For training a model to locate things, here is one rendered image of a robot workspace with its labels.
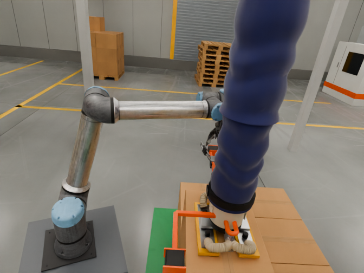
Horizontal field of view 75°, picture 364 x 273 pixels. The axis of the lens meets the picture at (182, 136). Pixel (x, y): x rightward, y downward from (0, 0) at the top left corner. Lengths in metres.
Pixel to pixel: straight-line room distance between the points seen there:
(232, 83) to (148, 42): 9.48
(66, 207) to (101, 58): 6.81
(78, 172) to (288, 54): 1.11
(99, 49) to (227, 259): 7.22
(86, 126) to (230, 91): 0.71
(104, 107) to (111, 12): 9.50
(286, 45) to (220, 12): 9.44
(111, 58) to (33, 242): 6.68
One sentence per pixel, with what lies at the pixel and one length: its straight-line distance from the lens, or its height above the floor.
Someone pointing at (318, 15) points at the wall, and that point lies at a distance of 11.75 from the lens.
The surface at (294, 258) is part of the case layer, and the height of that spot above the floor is 0.54.
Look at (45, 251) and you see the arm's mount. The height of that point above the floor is 0.76.
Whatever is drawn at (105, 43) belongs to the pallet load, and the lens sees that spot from 7.81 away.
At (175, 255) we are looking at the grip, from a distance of 1.02.
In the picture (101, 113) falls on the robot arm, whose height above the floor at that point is 1.54.
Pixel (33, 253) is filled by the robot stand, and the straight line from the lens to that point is 1.60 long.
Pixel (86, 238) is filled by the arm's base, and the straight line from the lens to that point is 1.48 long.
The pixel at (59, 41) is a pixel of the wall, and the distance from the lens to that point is 11.19.
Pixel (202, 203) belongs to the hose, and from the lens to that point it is 1.39.
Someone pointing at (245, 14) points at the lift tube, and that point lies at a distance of 0.88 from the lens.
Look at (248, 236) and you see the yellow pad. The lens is 1.33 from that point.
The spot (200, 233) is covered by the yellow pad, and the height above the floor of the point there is 0.98.
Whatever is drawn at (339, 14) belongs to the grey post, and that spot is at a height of 2.16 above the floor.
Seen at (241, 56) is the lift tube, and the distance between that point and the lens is 0.87.
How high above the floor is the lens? 1.92
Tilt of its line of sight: 26 degrees down
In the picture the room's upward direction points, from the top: 5 degrees clockwise
